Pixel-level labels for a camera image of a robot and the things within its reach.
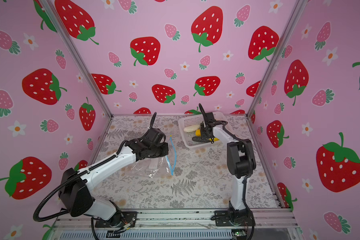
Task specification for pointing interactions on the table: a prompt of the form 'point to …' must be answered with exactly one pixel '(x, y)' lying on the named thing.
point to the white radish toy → (192, 128)
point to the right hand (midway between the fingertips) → (207, 133)
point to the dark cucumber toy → (198, 138)
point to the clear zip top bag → (156, 167)
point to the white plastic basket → (185, 138)
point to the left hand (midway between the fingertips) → (170, 150)
